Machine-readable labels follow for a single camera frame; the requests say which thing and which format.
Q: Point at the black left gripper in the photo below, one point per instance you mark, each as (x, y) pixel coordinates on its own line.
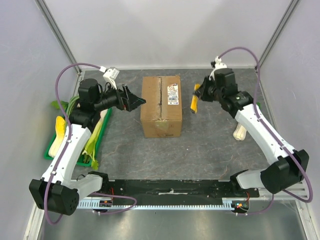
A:
(123, 97)

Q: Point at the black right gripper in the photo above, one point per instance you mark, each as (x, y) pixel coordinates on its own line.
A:
(205, 88)

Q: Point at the yellow utility knife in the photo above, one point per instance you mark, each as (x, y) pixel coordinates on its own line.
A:
(194, 100)

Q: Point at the brown cardboard express box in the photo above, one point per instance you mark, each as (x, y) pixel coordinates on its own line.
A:
(161, 115)

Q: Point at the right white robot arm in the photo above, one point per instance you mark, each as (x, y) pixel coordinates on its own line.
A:
(285, 162)

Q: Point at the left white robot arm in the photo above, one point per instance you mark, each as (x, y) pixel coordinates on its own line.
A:
(55, 191)

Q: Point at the white radish toy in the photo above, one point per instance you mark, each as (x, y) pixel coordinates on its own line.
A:
(240, 132)

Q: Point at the green bean bundle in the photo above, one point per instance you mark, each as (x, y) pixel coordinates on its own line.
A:
(71, 105)

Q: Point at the yellow corn toy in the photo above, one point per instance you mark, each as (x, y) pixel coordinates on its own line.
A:
(60, 127)

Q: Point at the green vegetable tray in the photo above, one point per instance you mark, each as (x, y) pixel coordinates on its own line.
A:
(81, 161)

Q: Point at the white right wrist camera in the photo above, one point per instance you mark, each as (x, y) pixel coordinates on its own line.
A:
(217, 64)

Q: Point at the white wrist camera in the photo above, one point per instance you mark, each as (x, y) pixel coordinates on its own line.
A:
(217, 64)
(110, 75)

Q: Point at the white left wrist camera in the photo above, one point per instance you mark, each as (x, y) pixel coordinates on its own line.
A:
(110, 75)

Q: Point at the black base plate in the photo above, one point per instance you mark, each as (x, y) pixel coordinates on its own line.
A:
(176, 191)

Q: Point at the grey cable duct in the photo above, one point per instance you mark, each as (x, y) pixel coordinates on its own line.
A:
(103, 203)

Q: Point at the aluminium frame post right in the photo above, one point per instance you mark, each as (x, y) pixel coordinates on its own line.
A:
(293, 4)

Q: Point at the aluminium frame post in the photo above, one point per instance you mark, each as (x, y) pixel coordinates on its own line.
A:
(293, 4)
(42, 5)

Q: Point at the aluminium frame post left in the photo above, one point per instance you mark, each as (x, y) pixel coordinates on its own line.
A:
(42, 5)

